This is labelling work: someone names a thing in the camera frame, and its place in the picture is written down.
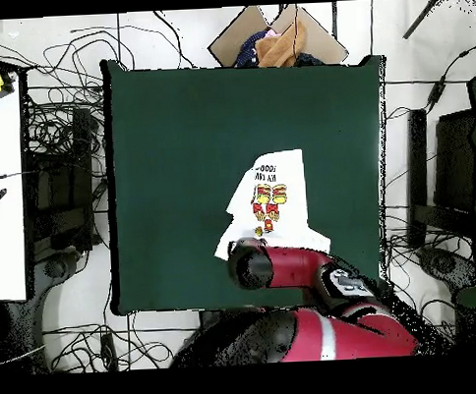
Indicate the dark green table cloth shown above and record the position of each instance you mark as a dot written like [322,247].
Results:
[161,149]

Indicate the orange towel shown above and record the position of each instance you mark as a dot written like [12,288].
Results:
[282,45]

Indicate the black rod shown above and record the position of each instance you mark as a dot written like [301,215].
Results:
[421,18]

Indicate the white printed t-shirt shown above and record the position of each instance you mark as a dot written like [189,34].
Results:
[294,222]

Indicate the white table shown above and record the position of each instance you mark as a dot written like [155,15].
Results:
[5,242]

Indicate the blue dotted garment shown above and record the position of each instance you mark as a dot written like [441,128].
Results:
[249,51]

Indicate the black power strip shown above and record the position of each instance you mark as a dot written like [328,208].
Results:
[109,352]

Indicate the cardboard box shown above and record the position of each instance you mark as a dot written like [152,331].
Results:
[231,40]

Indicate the dark blue garment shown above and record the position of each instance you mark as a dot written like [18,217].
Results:
[308,59]

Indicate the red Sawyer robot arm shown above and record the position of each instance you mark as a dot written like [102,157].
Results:
[300,267]

